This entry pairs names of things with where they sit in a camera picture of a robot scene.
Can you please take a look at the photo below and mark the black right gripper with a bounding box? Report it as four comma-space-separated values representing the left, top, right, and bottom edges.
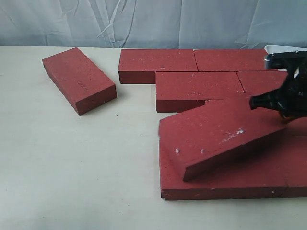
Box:
249, 50, 307, 120

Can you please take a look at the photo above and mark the light blue backdrop cloth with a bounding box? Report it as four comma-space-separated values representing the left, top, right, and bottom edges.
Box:
0, 0, 307, 49

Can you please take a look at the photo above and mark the white plastic tray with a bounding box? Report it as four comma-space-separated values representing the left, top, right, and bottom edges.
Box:
264, 44, 307, 71

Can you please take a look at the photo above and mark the red brick with white marks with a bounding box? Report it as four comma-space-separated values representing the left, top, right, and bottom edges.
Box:
158, 96, 285, 182

